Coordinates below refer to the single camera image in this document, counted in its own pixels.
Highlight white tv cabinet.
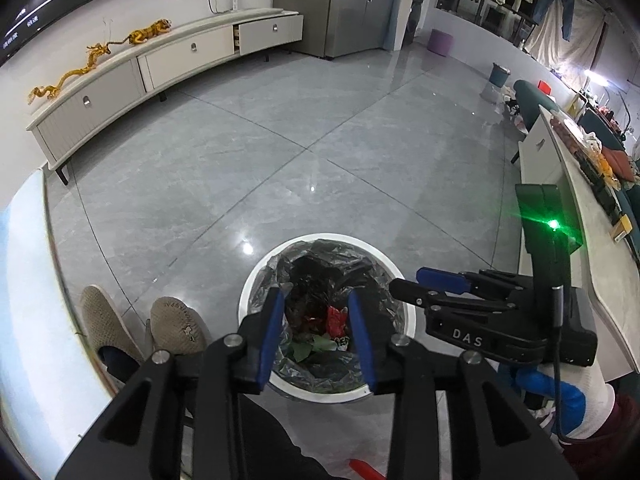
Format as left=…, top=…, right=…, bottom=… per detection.
left=26, top=6, right=306, bottom=186

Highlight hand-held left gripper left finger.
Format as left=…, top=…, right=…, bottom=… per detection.
left=55, top=282, right=287, bottom=480

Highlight landscape printed table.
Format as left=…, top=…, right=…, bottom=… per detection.
left=0, top=169, right=120, bottom=480

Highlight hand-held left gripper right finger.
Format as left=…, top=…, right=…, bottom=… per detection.
left=347, top=287, right=579, bottom=480

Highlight hanging white sheet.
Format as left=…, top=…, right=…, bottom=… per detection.
left=524, top=0, right=609, bottom=82

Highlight black bin liner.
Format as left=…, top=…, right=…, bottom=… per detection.
left=260, top=240, right=407, bottom=386

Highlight green leaves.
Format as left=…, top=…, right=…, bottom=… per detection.
left=289, top=335, right=337, bottom=362

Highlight hanging blue jeans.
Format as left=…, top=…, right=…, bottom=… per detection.
left=531, top=0, right=577, bottom=42

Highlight red wrapper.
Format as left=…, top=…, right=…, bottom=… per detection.
left=326, top=306, right=350, bottom=337

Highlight person's right hand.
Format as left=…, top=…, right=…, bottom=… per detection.
left=497, top=357, right=619, bottom=444

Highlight golden dragon figurine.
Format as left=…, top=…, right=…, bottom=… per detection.
left=27, top=42, right=112, bottom=106

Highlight white marble-top counter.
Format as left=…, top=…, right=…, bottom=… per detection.
left=515, top=105, right=640, bottom=382

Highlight purple stool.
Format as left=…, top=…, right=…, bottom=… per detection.
left=428, top=29, right=454, bottom=57

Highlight dark red cloth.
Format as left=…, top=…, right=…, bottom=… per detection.
left=600, top=147, right=630, bottom=177

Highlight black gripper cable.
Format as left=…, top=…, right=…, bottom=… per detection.
left=549, top=284, right=588, bottom=447

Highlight person's right forearm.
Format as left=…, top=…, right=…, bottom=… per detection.
left=557, top=392, right=640, bottom=480

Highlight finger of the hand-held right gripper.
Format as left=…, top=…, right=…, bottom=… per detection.
left=388, top=278, right=507, bottom=312
left=415, top=267, right=527, bottom=300

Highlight open cabinet drawer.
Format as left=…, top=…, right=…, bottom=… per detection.
left=234, top=13, right=305, bottom=56

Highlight white round trash bin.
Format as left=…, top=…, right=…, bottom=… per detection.
left=237, top=232, right=417, bottom=404

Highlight orange packet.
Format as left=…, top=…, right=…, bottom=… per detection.
left=594, top=152, right=615, bottom=182

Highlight beige slipper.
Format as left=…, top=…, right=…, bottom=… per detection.
left=149, top=296, right=214, bottom=356
left=80, top=285, right=147, bottom=368

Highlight golden tiger figurine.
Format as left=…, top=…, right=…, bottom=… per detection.
left=110, top=18, right=174, bottom=47

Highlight blue-grey waste bin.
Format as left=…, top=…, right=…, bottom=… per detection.
left=487, top=62, right=511, bottom=89

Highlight grey refrigerator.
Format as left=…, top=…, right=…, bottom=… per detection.
left=272, top=0, right=392, bottom=59

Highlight green chair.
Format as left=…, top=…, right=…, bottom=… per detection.
left=581, top=109, right=627, bottom=154
left=512, top=79, right=557, bottom=129

